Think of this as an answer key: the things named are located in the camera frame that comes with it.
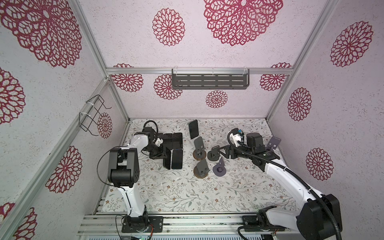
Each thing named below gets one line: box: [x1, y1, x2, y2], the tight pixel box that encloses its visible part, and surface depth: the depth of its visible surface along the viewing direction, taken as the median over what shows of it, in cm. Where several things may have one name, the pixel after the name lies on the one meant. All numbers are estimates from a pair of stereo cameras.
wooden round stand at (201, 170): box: [193, 159, 211, 179], surface depth 89 cm
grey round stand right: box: [266, 136, 282, 150], surface depth 99 cm
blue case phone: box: [172, 132, 183, 149], surface depth 109 cm
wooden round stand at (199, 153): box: [192, 136, 207, 161], surface depth 97 cm
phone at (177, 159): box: [171, 148, 183, 170], surface depth 99 cm
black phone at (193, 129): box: [188, 119, 199, 140], surface depth 100 cm
